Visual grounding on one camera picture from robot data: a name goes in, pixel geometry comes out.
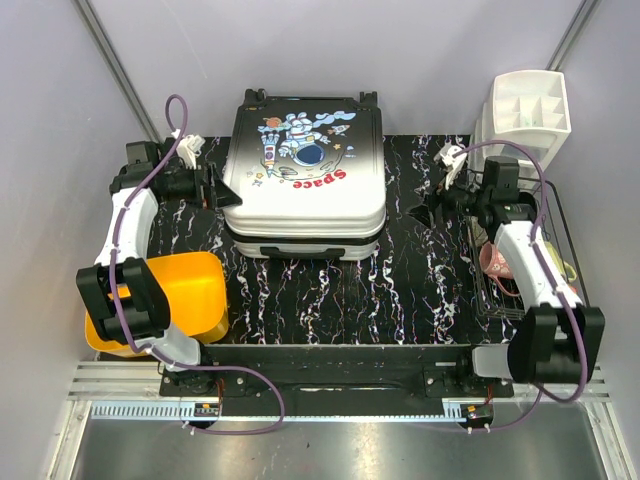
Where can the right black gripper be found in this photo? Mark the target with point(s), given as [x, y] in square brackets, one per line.
[442, 196]

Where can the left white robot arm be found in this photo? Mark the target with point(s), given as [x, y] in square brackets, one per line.
[134, 209]

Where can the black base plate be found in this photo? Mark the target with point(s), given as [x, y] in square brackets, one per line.
[309, 382]

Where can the orange plastic bin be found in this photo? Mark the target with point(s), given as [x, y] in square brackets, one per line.
[186, 290]

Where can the white compartment organizer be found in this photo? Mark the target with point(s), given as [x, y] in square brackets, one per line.
[530, 108]

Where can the black wire basket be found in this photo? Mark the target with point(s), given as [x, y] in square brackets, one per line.
[521, 242]

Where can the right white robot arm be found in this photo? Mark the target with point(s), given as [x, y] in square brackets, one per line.
[559, 337]

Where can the pink patterned mug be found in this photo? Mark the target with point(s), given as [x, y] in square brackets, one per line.
[494, 265]

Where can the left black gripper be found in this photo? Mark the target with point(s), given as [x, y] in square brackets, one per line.
[224, 196]

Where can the white black space suitcase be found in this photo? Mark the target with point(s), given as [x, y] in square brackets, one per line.
[308, 177]

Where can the yellow green mug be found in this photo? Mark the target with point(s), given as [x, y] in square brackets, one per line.
[566, 270]

